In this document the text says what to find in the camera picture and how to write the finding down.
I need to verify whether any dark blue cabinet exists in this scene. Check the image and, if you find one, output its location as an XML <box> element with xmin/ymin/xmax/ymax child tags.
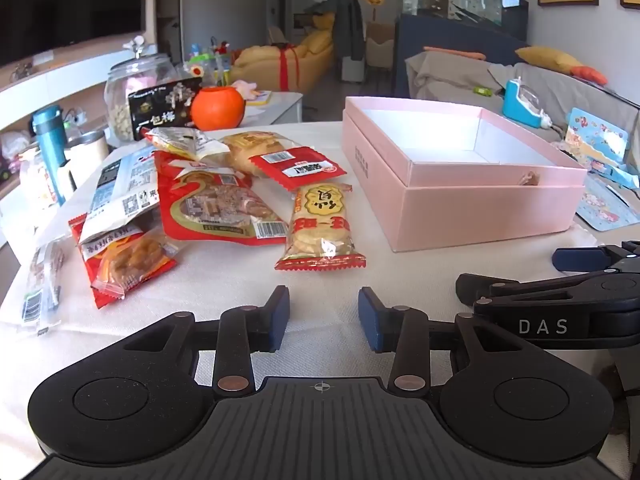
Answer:
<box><xmin>395</xmin><ymin>14</ymin><xmax>531</xmax><ymax>101</ymax></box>

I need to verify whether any black gift box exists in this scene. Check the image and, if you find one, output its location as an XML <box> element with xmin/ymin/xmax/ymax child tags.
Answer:
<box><xmin>127</xmin><ymin>77</ymin><xmax>203</xmax><ymax>141</ymax></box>

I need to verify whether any yellow cushion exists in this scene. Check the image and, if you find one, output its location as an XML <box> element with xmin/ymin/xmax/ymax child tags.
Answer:
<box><xmin>515</xmin><ymin>46</ymin><xmax>583</xmax><ymax>76</ymax></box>

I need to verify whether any blue cartoon picture board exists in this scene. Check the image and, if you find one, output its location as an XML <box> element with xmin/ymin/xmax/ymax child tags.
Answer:
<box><xmin>565</xmin><ymin>107</ymin><xmax>630</xmax><ymax>162</ymax></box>

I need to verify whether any yellow armchair with red ribbon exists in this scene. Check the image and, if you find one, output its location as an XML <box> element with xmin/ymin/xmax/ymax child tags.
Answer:
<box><xmin>232</xmin><ymin>27</ymin><xmax>335</xmax><ymax>93</ymax></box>

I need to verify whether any white TV cabinet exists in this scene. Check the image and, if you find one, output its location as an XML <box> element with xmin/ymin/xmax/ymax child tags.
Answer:
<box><xmin>0</xmin><ymin>42</ymin><xmax>173</xmax><ymax>251</ymax></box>

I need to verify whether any black television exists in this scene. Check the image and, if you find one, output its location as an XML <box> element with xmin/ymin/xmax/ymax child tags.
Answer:
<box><xmin>0</xmin><ymin>0</ymin><xmax>151</xmax><ymax>67</ymax></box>

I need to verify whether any clear bread packet yellow label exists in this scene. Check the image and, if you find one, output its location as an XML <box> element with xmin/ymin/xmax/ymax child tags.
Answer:
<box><xmin>220</xmin><ymin>131</ymin><xmax>301</xmax><ymax>177</ymax></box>

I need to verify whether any clear biscuit stick packet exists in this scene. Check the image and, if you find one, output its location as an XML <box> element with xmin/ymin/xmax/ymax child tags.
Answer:
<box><xmin>144</xmin><ymin>127</ymin><xmax>232</xmax><ymax>162</ymax></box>

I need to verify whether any pink cardboard box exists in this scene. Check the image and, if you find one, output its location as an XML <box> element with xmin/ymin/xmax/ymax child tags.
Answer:
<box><xmin>341</xmin><ymin>96</ymin><xmax>588</xmax><ymax>253</ymax></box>

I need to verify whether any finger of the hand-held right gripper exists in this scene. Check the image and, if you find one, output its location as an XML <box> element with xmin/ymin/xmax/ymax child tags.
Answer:
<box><xmin>552</xmin><ymin>241</ymin><xmax>640</xmax><ymax>272</ymax></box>
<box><xmin>456</xmin><ymin>267</ymin><xmax>640</xmax><ymax>311</ymax></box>

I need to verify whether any colourful toy pile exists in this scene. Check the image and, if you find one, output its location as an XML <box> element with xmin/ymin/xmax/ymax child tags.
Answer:
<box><xmin>184</xmin><ymin>37</ymin><xmax>234</xmax><ymax>87</ymax></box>

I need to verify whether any white plastic jar red label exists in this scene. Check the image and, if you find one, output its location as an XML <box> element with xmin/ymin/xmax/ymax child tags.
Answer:
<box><xmin>19</xmin><ymin>147</ymin><xmax>57</xmax><ymax>211</ymax></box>

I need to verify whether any orange cushion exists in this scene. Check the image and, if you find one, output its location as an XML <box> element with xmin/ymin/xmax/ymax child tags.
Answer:
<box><xmin>570</xmin><ymin>66</ymin><xmax>609</xmax><ymax>86</ymax></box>

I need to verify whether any teal toy machine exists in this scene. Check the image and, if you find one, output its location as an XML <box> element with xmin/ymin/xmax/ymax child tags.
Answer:
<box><xmin>502</xmin><ymin>77</ymin><xmax>552</xmax><ymax>131</ymax></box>

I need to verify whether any teal thermos bottle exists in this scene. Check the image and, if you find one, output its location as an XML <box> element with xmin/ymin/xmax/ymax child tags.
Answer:
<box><xmin>32</xmin><ymin>105</ymin><xmax>68</xmax><ymax>206</ymax></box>

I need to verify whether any grey covered sofa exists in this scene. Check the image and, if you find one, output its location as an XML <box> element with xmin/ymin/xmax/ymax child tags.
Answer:
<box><xmin>405</xmin><ymin>52</ymin><xmax>640</xmax><ymax>196</ymax></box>

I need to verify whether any yellow rice cracker packet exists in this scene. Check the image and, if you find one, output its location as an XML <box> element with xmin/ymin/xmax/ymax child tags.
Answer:
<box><xmin>274</xmin><ymin>182</ymin><xmax>367</xmax><ymax>272</ymax></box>

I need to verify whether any white coffee table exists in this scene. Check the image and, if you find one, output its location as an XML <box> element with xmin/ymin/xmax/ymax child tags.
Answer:
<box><xmin>240</xmin><ymin>91</ymin><xmax>305</xmax><ymax>126</ymax></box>

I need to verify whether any dark coat on rack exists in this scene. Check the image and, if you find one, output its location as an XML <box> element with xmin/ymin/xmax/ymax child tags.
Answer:
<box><xmin>305</xmin><ymin>0</ymin><xmax>366</xmax><ymax>81</ymax></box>

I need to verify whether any light blue cartoon box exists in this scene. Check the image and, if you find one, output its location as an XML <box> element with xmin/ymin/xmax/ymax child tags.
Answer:
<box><xmin>575</xmin><ymin>172</ymin><xmax>640</xmax><ymax>232</ymax></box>

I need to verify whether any orange pumpkin-shaped container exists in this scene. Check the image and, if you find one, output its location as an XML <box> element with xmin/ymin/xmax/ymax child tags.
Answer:
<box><xmin>191</xmin><ymin>86</ymin><xmax>247</xmax><ymax>131</ymax></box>

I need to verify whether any glass jar with lid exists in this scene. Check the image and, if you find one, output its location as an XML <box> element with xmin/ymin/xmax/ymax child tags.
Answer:
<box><xmin>104</xmin><ymin>37</ymin><xmax>173</xmax><ymax>148</ymax></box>

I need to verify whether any orange fried snack packet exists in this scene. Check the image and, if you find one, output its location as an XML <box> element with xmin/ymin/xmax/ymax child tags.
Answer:
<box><xmin>68</xmin><ymin>214</ymin><xmax>182</xmax><ymax>309</ymax></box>

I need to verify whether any narrow clear snack packet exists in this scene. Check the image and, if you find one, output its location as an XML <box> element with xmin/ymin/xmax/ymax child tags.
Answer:
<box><xmin>20</xmin><ymin>237</ymin><xmax>68</xmax><ymax>333</ymax></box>

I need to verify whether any beige chair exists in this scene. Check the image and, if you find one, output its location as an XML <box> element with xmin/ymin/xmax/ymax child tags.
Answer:
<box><xmin>365</xmin><ymin>22</ymin><xmax>396</xmax><ymax>68</ymax></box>

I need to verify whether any small red white-label packet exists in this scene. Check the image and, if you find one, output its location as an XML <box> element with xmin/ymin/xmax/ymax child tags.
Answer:
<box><xmin>248</xmin><ymin>146</ymin><xmax>347</xmax><ymax>192</ymax></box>

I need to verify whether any long orange pillow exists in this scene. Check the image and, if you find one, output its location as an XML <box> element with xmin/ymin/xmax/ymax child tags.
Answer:
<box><xmin>424</xmin><ymin>46</ymin><xmax>487</xmax><ymax>60</ymax></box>

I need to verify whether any blue and white snack packet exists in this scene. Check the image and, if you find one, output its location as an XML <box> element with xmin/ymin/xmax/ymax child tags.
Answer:
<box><xmin>79</xmin><ymin>146</ymin><xmax>162</xmax><ymax>246</ymax></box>

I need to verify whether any white mug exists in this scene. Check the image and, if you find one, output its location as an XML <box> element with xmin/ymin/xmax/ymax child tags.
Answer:
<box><xmin>62</xmin><ymin>130</ymin><xmax>111</xmax><ymax>191</ymax></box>

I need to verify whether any large red snack packet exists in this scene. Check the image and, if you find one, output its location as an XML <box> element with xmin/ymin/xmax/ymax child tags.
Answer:
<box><xmin>154</xmin><ymin>151</ymin><xmax>290</xmax><ymax>247</ymax></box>

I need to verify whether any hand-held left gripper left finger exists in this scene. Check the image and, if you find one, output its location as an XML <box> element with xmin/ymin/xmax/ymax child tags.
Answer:
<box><xmin>122</xmin><ymin>286</ymin><xmax>291</xmax><ymax>394</ymax></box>

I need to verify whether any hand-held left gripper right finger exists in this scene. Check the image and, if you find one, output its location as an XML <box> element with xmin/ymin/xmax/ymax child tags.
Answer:
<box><xmin>357</xmin><ymin>286</ymin><xmax>526</xmax><ymax>394</ymax></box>

